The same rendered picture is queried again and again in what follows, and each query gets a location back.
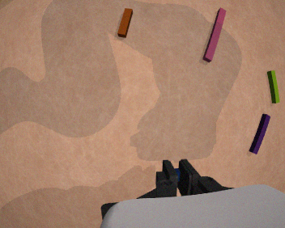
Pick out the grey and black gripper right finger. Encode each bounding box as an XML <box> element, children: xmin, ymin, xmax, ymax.
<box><xmin>178</xmin><ymin>159</ymin><xmax>233</xmax><ymax>196</ymax></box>

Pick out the lime green rod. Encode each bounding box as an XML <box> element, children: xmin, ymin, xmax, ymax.
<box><xmin>267</xmin><ymin>70</ymin><xmax>279</xmax><ymax>103</ymax></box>

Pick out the orange-brown rectangular bar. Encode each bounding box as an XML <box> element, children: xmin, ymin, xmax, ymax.
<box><xmin>117</xmin><ymin>8</ymin><xmax>133</xmax><ymax>38</ymax></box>

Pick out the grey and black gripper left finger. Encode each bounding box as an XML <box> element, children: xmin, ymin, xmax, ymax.
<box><xmin>101</xmin><ymin>160</ymin><xmax>178</xmax><ymax>220</ymax></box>

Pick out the purple rod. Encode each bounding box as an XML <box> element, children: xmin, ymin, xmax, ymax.
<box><xmin>249</xmin><ymin>114</ymin><xmax>270</xmax><ymax>154</ymax></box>

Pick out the pink rod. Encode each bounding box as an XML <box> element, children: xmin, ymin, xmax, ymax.
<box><xmin>203</xmin><ymin>7</ymin><xmax>226</xmax><ymax>62</ymax></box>

